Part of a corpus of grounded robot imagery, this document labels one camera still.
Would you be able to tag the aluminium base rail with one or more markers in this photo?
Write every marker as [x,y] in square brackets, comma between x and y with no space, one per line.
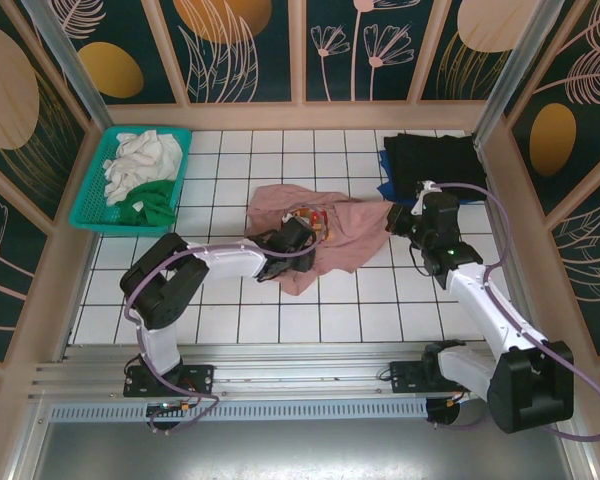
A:
[300,360]

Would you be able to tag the pink printed t-shirt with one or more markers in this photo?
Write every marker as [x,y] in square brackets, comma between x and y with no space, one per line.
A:
[360,225]

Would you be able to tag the teal plastic basket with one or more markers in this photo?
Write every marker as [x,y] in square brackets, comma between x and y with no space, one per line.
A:
[87,220]

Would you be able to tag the aluminium frame post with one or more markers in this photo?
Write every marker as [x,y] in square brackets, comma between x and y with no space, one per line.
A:
[75,60]
[510,75]

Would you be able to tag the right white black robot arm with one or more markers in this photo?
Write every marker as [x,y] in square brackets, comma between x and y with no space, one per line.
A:
[480,300]

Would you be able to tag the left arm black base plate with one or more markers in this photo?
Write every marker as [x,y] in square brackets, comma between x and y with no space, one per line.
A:
[200,377]

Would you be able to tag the crumpled white t-shirt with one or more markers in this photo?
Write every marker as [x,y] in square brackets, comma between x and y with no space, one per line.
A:
[140,160]

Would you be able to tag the folded black t-shirt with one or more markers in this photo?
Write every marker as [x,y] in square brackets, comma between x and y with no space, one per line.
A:
[430,160]

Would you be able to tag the crumpled green t-shirt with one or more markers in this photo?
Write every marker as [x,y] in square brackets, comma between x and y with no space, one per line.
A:
[155,200]

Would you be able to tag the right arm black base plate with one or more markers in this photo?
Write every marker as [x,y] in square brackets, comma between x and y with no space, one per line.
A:
[402,375]

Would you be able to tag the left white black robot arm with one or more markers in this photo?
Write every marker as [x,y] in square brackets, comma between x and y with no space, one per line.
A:
[155,345]

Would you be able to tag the folded blue t-shirt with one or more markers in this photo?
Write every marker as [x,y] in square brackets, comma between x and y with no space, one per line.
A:
[386,190]

